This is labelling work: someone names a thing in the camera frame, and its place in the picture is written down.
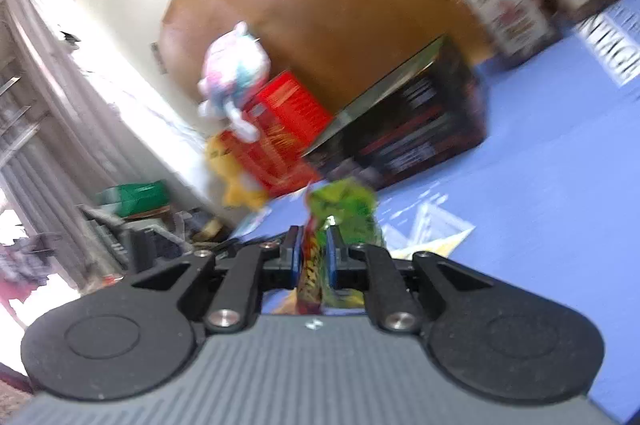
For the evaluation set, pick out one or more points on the pastel plush toy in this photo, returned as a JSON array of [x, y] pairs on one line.
[[235, 60]]

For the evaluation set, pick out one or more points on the green plastic bag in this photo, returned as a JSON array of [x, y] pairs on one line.
[[135, 197]]

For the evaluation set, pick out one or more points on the red biscuit gift box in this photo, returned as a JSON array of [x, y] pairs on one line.
[[285, 105]]

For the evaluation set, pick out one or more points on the green snack packet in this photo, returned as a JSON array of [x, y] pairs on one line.
[[345, 205]]

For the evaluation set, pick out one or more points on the yellow plush duck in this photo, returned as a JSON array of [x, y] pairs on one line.
[[240, 190]]

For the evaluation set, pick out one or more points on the black cardboard box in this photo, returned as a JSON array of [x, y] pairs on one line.
[[415, 130]]

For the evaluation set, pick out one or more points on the grey curtain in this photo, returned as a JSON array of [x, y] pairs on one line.
[[50, 130]]

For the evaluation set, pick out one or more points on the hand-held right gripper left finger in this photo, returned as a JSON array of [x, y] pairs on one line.
[[296, 260]]

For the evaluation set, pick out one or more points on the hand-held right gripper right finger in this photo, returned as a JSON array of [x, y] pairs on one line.
[[330, 255]]

